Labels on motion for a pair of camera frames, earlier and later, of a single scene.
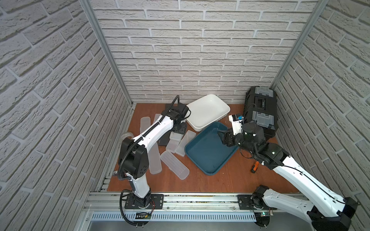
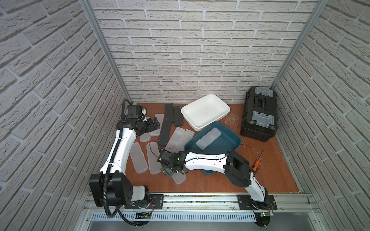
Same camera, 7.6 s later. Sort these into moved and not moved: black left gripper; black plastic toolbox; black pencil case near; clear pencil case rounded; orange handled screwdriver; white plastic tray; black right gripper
Moved: black left gripper; clear pencil case rounded; black right gripper
Not moved: white plastic tray; orange handled screwdriver; black pencil case near; black plastic toolbox
